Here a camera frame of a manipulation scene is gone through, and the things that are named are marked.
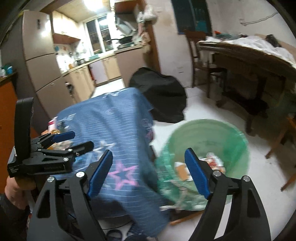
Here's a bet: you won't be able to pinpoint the kitchen wall cabinets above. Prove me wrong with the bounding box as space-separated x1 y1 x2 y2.
51 10 81 44

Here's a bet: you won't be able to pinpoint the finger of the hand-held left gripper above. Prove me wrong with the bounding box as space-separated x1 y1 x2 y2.
31 131 76 151
37 141 95 164

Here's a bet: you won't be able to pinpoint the small wooden chair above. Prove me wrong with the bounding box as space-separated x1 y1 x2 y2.
265 116 296 192

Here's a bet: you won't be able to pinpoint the black plastic bag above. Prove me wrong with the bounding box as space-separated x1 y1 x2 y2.
266 34 281 47

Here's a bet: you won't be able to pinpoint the grey refrigerator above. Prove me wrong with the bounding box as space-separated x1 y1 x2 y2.
7 10 78 121

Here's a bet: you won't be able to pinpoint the black wok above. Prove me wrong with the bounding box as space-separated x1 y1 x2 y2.
111 35 134 44

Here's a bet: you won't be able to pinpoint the dark wooden chair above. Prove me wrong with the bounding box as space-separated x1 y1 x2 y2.
184 30 228 98

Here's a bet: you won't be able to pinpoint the kitchen base cabinets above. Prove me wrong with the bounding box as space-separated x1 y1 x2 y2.
60 44 148 105

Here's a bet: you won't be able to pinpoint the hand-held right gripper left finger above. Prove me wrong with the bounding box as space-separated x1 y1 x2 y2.
27 149 114 241

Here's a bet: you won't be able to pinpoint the large black floor bag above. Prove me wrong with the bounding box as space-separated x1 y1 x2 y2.
129 67 187 124

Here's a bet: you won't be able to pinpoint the hanging cloth bags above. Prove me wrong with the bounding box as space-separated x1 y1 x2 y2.
137 23 151 49

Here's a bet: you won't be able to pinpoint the dark wooden table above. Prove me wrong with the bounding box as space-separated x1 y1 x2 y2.
196 40 296 137

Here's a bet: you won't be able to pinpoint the white hanging plastic bag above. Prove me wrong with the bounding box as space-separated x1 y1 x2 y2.
136 5 158 24

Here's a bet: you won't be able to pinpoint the red white wrapper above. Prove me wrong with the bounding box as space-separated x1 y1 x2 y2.
201 152 226 174

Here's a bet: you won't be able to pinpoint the white wall cable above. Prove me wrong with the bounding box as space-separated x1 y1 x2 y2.
239 11 278 26

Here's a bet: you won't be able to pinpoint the ceiling light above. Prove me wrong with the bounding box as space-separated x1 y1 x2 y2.
88 0 116 10

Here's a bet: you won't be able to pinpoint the dark curtained window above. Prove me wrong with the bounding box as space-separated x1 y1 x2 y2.
171 0 212 35

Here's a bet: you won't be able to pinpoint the person's left hand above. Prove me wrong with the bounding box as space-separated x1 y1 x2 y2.
4 176 33 210

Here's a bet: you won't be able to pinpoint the orange wooden cabinet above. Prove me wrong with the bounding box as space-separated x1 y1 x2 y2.
0 71 40 158

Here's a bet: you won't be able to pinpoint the pink white carton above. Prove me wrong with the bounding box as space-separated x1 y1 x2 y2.
48 117 58 132

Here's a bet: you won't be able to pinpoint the person's left forearm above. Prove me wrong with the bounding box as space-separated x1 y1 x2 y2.
0 195 30 241

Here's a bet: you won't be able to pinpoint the green bag-lined waste bin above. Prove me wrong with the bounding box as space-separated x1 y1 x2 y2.
155 119 250 211

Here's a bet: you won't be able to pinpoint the kitchen window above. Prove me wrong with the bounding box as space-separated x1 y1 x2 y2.
85 16 115 52

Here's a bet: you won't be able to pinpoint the white cloth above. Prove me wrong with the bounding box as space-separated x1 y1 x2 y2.
205 35 296 70

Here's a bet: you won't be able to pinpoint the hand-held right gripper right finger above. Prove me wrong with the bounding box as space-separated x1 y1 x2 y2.
184 148 271 241

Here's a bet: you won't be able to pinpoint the steel range hood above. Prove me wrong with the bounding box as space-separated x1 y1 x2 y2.
115 11 139 35

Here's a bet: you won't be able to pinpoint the blue star-print tablecloth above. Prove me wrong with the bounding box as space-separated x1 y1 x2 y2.
48 88 170 237

